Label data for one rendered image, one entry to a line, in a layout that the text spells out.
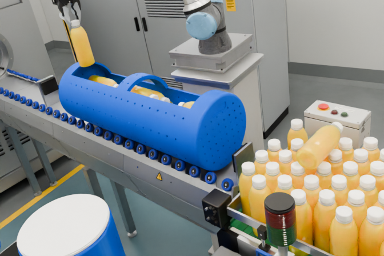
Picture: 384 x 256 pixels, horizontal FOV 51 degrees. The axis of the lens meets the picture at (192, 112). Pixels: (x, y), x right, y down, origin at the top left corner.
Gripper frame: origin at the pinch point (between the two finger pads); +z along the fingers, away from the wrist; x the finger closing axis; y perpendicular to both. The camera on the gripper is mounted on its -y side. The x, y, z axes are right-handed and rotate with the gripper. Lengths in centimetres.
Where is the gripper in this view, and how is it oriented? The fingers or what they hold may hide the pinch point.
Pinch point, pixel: (74, 22)
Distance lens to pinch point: 187.1
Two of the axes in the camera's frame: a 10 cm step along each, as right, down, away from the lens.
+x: -6.6, 4.5, -6.0
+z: 1.6, 8.7, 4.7
